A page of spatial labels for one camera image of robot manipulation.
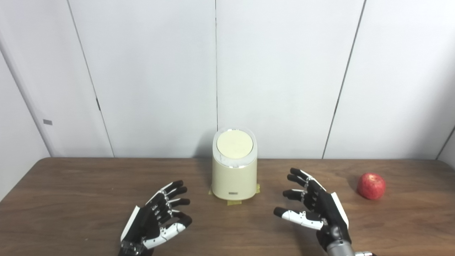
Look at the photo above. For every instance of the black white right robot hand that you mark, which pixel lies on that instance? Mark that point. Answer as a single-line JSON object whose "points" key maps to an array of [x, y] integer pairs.
{"points": [[328, 209]]}

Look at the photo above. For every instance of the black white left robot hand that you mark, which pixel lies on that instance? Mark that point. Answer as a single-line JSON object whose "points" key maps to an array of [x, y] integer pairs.
{"points": [[142, 222]]}

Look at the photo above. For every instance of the red apple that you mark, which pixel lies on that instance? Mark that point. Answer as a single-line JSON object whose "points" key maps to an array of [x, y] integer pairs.
{"points": [[371, 186]]}

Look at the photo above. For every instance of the cream-colored round bin lid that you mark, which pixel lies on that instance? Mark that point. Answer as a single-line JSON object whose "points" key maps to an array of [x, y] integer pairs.
{"points": [[234, 144]]}

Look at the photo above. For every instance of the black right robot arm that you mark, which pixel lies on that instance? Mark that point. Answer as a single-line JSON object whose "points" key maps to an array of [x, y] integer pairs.
{"points": [[339, 249]]}

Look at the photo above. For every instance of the small grey wall label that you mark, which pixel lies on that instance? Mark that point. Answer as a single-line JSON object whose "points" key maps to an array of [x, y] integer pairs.
{"points": [[47, 122]]}

